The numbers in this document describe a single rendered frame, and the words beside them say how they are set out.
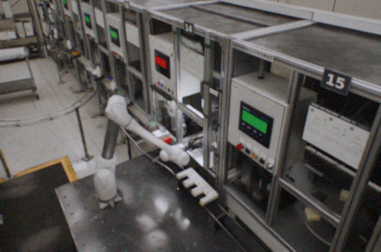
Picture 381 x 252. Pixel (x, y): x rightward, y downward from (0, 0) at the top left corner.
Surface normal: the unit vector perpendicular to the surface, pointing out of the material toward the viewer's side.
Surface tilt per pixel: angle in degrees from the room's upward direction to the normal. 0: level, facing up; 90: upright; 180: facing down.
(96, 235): 0
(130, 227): 0
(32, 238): 0
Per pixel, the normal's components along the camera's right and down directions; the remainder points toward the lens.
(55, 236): 0.00, -0.87
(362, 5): -0.83, 0.28
